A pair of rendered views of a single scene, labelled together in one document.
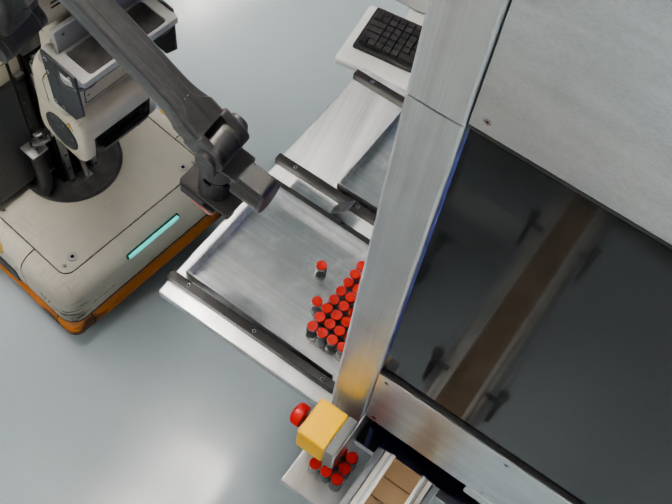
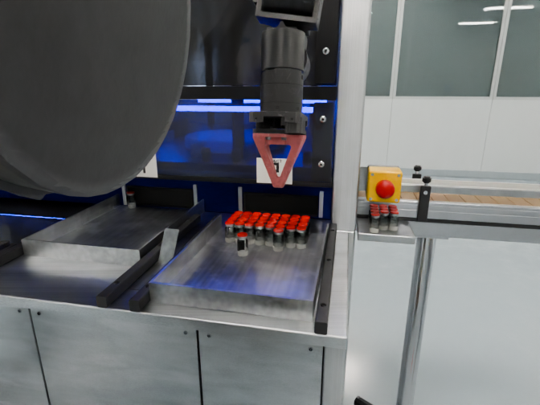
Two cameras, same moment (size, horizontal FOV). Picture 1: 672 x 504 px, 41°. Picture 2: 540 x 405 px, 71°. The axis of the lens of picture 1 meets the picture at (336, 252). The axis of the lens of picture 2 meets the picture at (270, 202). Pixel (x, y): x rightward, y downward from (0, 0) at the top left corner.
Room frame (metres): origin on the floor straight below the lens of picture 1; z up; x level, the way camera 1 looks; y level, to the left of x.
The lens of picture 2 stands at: (0.94, 0.72, 1.21)
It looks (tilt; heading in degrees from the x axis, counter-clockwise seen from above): 17 degrees down; 255
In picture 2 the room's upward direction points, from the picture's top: straight up
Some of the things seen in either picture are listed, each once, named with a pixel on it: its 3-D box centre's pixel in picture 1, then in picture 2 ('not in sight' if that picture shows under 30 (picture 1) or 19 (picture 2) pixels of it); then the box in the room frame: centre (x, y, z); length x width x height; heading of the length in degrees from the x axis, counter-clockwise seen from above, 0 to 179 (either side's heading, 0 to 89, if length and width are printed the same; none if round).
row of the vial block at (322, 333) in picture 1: (346, 306); (267, 231); (0.75, -0.04, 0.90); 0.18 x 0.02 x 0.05; 153
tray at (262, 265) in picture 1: (299, 276); (255, 255); (0.80, 0.06, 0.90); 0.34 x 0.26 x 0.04; 63
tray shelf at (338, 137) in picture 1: (364, 233); (182, 251); (0.93, -0.05, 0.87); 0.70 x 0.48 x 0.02; 154
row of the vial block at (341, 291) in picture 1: (336, 300); (264, 234); (0.76, -0.02, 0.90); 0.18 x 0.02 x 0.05; 153
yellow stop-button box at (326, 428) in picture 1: (325, 432); (382, 183); (0.47, -0.04, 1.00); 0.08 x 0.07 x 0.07; 64
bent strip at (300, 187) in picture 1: (321, 194); (156, 256); (0.98, 0.05, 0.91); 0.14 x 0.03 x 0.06; 63
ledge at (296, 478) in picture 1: (334, 474); (383, 228); (0.44, -0.07, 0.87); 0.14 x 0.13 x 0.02; 64
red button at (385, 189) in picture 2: (303, 416); (385, 188); (0.49, 0.01, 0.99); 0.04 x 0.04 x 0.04; 64
